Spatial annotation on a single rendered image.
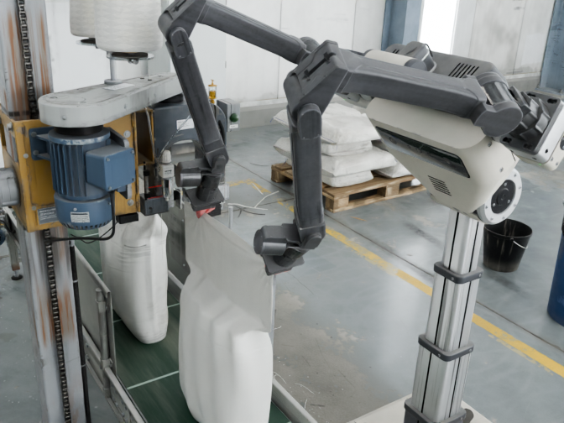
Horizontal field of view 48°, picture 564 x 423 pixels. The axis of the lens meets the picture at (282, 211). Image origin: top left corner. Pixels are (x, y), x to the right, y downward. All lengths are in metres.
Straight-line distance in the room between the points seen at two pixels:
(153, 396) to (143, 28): 1.21
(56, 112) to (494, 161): 1.02
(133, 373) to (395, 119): 1.30
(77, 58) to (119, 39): 3.04
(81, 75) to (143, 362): 2.72
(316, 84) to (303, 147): 0.16
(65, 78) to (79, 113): 3.07
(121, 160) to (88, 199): 0.14
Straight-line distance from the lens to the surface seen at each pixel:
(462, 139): 1.48
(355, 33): 7.50
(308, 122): 1.08
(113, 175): 1.59
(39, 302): 2.04
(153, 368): 2.35
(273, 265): 1.50
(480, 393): 3.03
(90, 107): 1.58
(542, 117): 1.34
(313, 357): 3.06
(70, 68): 4.64
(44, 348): 2.13
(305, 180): 1.24
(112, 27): 1.61
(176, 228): 2.89
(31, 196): 1.84
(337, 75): 1.05
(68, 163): 1.64
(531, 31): 9.87
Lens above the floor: 1.77
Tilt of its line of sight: 23 degrees down
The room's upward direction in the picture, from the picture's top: 3 degrees clockwise
